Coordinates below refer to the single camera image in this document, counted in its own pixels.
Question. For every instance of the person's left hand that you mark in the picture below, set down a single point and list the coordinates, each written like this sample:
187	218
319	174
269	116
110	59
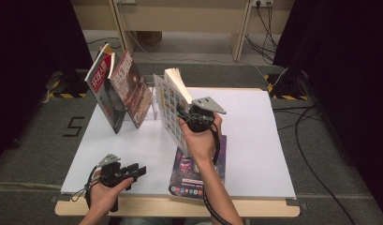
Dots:
103	200

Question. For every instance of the black curtain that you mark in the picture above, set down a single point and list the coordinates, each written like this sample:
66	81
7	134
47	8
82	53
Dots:
351	62
30	47

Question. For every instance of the black stand base striped tape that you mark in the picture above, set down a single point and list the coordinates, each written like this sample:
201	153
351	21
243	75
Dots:
289	86
70	89

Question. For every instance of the white board sheet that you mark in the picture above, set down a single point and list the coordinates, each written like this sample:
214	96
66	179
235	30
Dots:
257	118

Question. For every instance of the beige wooden desk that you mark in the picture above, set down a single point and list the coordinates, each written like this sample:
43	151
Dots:
179	15

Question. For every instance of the white wall socket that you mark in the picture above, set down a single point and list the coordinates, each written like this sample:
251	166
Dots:
262	2

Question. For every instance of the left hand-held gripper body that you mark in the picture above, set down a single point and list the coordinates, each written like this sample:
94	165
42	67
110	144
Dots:
111	176

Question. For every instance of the purple magazine with brown back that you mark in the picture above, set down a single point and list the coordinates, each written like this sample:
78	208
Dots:
133	93

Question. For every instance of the white picture-grid magazine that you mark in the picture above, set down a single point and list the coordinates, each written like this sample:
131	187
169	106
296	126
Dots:
169	103

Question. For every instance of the person's right hand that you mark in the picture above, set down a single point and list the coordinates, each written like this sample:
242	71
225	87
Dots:
200	146

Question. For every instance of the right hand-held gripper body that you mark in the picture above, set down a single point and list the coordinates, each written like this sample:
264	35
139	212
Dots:
200	123

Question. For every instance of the thick red-label magazine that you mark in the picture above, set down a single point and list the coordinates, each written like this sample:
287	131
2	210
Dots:
101	90

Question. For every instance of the dark purple magazine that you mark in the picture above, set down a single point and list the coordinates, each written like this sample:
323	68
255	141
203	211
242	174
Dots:
186	184

